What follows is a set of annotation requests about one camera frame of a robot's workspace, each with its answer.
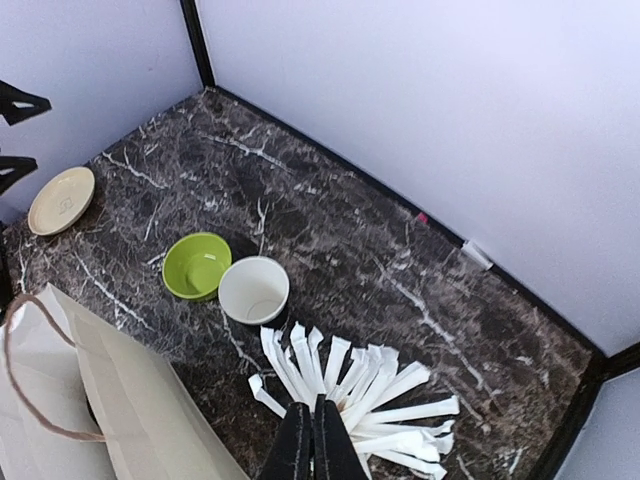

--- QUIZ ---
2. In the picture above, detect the beige round plate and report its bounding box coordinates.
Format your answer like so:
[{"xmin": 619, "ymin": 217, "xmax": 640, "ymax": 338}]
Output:
[{"xmin": 28, "ymin": 167, "xmax": 95, "ymax": 236}]

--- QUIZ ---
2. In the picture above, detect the green bowl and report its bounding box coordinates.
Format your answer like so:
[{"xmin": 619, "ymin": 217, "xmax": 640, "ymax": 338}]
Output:
[{"xmin": 162, "ymin": 232, "xmax": 232, "ymax": 301}]

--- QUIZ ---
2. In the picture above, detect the left black frame post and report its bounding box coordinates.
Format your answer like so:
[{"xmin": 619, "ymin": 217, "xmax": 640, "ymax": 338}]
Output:
[{"xmin": 180, "ymin": 0, "xmax": 216, "ymax": 88}]

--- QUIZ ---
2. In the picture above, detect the black frame post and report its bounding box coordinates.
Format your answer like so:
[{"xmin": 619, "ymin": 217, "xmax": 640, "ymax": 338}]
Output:
[
  {"xmin": 528, "ymin": 343, "xmax": 639, "ymax": 480},
  {"xmin": 180, "ymin": 0, "xmax": 216, "ymax": 88}
]

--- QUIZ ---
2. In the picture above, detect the black cup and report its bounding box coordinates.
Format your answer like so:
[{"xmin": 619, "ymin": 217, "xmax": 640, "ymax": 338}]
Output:
[{"xmin": 218, "ymin": 256, "xmax": 290, "ymax": 326}]

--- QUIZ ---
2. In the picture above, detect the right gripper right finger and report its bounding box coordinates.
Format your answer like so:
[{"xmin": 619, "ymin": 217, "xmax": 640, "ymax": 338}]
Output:
[{"xmin": 313, "ymin": 395, "xmax": 368, "ymax": 480}]

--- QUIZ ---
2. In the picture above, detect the white straws bundle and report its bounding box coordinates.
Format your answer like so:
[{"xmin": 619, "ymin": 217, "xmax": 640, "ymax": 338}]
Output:
[{"xmin": 249, "ymin": 324, "xmax": 460, "ymax": 479}]

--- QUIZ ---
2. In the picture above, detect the right black frame post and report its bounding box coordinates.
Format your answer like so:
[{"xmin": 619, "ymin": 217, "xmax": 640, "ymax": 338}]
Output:
[{"xmin": 528, "ymin": 343, "xmax": 639, "ymax": 480}]

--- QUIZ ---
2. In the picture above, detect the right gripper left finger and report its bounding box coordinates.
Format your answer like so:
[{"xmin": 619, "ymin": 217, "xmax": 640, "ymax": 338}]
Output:
[{"xmin": 258, "ymin": 402, "xmax": 312, "ymax": 480}]

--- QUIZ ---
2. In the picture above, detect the cream paper carry bag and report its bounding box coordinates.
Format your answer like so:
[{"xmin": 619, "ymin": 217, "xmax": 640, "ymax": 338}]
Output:
[{"xmin": 1, "ymin": 285, "xmax": 244, "ymax": 479}]

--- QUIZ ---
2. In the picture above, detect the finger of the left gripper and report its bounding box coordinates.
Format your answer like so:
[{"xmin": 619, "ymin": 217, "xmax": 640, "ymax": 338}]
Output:
[
  {"xmin": 0, "ymin": 156, "xmax": 38, "ymax": 195},
  {"xmin": 0, "ymin": 81, "xmax": 52, "ymax": 126}
]

